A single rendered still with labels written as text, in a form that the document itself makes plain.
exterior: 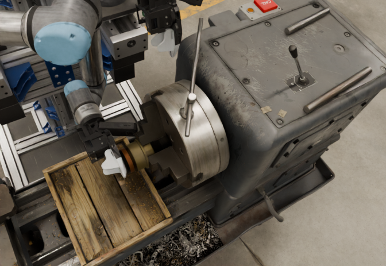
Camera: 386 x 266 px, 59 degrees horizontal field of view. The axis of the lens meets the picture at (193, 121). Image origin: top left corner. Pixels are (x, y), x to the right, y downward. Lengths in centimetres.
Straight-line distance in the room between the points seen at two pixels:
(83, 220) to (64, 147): 95
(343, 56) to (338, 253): 140
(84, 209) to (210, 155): 47
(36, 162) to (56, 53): 125
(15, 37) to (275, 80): 69
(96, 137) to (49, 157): 106
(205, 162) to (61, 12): 52
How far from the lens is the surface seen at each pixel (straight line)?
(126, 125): 105
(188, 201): 121
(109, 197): 119
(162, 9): 82
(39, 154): 209
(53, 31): 85
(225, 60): 103
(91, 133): 106
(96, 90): 125
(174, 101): 94
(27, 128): 220
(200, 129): 92
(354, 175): 256
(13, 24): 94
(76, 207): 120
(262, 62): 106
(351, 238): 238
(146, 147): 101
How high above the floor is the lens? 200
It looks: 57 degrees down
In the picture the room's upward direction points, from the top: 12 degrees clockwise
